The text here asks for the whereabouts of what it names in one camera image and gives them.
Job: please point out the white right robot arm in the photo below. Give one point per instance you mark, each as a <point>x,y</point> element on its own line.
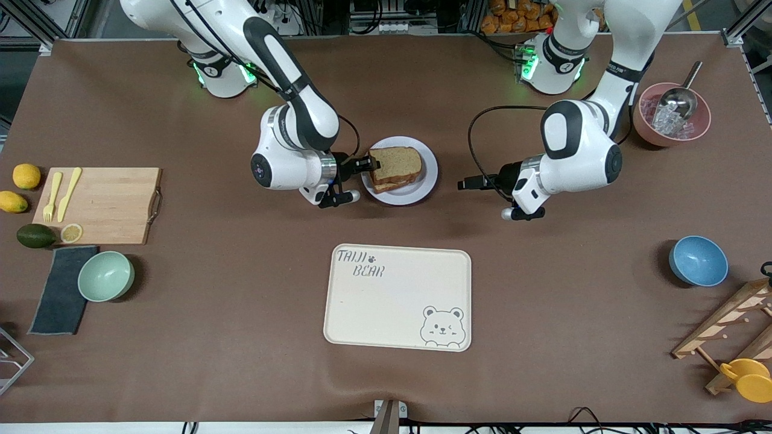
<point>277,175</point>

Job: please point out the oval yellow lemon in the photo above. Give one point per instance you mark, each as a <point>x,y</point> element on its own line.
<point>12,202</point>

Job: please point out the wooden cutting board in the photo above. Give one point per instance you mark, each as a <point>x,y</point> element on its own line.
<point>108,205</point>

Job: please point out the aluminium frame profile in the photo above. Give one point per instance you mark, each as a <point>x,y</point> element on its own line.
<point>48,48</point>
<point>731,37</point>

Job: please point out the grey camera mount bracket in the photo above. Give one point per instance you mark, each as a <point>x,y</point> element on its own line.
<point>389,419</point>

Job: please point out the yellow plastic knife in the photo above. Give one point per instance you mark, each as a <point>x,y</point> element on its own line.
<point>63,211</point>

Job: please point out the dark grey cloth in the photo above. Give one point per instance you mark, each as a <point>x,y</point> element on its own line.
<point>57,301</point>

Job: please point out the wooden rack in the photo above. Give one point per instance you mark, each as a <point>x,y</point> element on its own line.
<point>730,313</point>

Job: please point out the orange bread rolls bag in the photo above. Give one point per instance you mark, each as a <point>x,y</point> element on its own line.
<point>512,21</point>

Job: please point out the mint green bowl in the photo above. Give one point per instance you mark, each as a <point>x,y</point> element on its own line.
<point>105,277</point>

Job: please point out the white round plate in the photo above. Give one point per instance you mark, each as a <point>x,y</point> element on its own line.
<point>428,175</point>

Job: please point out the cream bear print tray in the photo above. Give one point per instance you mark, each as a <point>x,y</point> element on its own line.
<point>392,301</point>

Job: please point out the clear ice cubes pile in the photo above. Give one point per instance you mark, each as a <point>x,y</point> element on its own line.
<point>666,126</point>

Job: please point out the blue bowl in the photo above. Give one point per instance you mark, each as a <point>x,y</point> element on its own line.
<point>698,262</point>

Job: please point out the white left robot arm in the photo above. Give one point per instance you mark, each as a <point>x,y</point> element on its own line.
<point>579,157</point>

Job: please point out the green avocado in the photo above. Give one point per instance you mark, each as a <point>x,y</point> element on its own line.
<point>35,236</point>

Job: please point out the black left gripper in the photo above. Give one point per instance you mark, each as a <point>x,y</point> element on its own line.
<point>505,175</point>

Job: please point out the white power strip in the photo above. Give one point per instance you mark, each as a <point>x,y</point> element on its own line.
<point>283,27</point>

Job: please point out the lemon slice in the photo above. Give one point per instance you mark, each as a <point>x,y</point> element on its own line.
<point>71,233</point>

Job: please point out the pink bowl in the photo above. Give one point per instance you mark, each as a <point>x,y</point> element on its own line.
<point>638,123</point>

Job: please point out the round yellow lemon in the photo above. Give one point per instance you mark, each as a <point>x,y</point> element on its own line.
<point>27,176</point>

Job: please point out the yellow cup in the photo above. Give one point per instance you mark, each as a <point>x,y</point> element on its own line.
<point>754,383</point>

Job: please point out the metal scoop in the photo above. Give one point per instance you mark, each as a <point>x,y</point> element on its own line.
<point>678,102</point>

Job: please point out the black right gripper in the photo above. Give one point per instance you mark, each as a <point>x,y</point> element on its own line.
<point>345,168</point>

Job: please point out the yellow plastic fork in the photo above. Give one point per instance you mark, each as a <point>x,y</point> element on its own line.
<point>48,212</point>

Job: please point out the brown bread slice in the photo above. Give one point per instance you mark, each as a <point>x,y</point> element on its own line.
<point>398,163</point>
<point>386,188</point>

